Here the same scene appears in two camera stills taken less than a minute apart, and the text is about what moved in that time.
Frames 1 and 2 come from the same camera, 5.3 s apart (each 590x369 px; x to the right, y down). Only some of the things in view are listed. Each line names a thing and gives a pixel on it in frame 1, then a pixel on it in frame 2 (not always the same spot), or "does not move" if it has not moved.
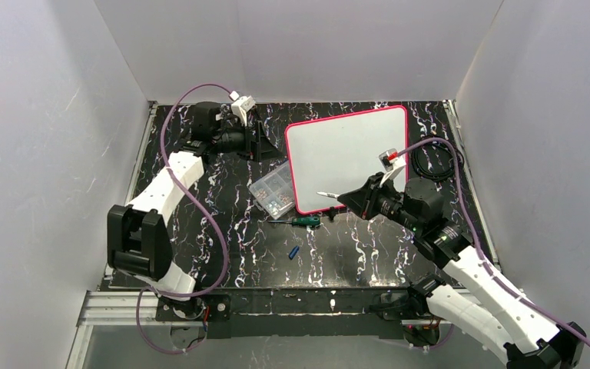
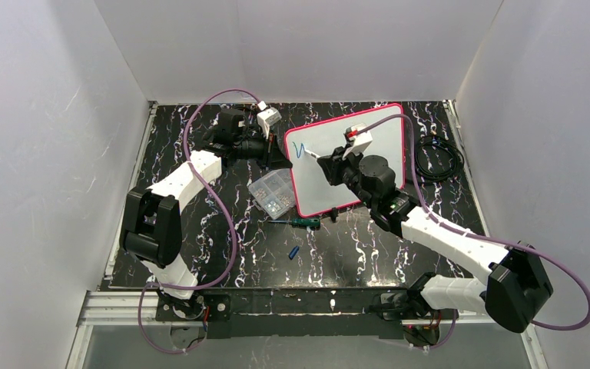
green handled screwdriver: [300, 221] does not move
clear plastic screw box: [273, 191] does not move
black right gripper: [372, 196] -> [336, 169]
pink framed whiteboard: [335, 154] does not move
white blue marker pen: [329, 194] -> [313, 154]
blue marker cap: [293, 252] does not move
